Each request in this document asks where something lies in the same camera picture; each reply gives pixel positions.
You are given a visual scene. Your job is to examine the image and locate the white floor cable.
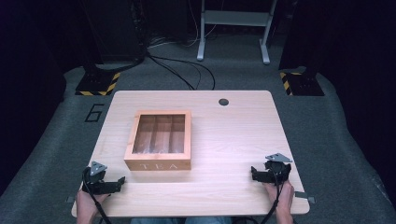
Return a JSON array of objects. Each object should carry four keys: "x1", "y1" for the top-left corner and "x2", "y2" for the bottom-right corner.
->
[{"x1": 148, "y1": 6, "x2": 219, "y2": 49}]

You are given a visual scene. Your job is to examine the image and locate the black floor cable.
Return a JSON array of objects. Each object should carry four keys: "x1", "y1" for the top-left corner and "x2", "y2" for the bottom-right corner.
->
[
  {"x1": 148, "y1": 54, "x2": 217, "y2": 91},
  {"x1": 145, "y1": 51, "x2": 197, "y2": 91}
]

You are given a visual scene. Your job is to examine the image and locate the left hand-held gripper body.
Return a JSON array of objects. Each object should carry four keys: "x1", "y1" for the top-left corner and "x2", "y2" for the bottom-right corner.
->
[{"x1": 81, "y1": 161, "x2": 110, "y2": 196}]

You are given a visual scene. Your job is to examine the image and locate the wooden tea box glass lid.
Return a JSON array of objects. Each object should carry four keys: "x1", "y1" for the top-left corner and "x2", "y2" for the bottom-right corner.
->
[{"x1": 123, "y1": 109, "x2": 192, "y2": 172}]

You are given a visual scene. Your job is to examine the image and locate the person's legs in jeans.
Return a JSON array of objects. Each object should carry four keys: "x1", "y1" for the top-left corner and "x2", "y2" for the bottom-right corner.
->
[{"x1": 130, "y1": 217, "x2": 233, "y2": 224}]

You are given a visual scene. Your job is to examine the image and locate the hand-held gripper black cable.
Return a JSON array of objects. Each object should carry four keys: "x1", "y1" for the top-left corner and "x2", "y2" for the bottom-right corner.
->
[
  {"x1": 81, "y1": 169, "x2": 112, "y2": 224},
  {"x1": 231, "y1": 161, "x2": 286, "y2": 224}
]

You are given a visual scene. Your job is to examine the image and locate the black stand base striped edge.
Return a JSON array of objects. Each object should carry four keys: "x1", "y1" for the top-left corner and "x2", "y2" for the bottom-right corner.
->
[
  {"x1": 278, "y1": 71, "x2": 325, "y2": 97},
  {"x1": 75, "y1": 70, "x2": 121, "y2": 97}
]

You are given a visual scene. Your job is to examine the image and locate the black equipment cabinet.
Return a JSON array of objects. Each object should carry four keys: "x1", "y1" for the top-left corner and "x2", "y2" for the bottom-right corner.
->
[{"x1": 81, "y1": 0, "x2": 148, "y2": 63}]

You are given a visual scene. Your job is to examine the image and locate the person's right hand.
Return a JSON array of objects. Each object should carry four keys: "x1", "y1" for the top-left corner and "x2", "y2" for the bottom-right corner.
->
[{"x1": 263, "y1": 179, "x2": 295, "y2": 217}]

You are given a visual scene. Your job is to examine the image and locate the right hand-held gripper black cable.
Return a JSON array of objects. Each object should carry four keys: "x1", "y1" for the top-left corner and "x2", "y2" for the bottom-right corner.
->
[{"x1": 231, "y1": 161, "x2": 286, "y2": 224}]

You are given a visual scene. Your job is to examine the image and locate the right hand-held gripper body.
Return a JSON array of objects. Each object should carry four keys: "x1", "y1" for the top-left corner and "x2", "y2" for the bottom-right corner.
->
[{"x1": 263, "y1": 152, "x2": 294, "y2": 187}]

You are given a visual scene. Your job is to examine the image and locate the left hand-held gripper black cable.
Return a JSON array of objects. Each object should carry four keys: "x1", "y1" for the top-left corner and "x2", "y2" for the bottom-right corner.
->
[{"x1": 81, "y1": 169, "x2": 112, "y2": 224}]

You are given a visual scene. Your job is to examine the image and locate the white metal stand frame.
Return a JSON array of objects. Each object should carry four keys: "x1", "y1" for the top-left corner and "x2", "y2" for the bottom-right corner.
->
[{"x1": 196, "y1": 0, "x2": 278, "y2": 65}]

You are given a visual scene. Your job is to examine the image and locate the grey table edge bracket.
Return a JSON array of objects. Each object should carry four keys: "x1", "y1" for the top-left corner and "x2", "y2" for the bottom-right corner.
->
[{"x1": 293, "y1": 190, "x2": 317, "y2": 204}]

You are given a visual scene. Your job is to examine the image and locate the person's left hand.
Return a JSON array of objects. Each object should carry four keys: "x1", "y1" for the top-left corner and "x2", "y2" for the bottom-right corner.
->
[{"x1": 76, "y1": 189, "x2": 110, "y2": 219}]

